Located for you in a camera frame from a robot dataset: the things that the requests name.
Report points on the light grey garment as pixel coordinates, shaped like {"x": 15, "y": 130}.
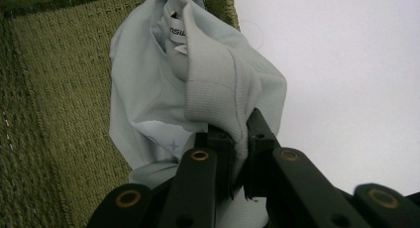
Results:
{"x": 198, "y": 89}

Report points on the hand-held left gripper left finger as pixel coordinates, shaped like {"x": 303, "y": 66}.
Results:
{"x": 216, "y": 155}

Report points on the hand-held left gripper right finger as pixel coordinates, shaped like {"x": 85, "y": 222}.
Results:
{"x": 259, "y": 155}

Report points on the olive green knitted cloth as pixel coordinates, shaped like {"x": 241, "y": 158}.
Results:
{"x": 56, "y": 115}

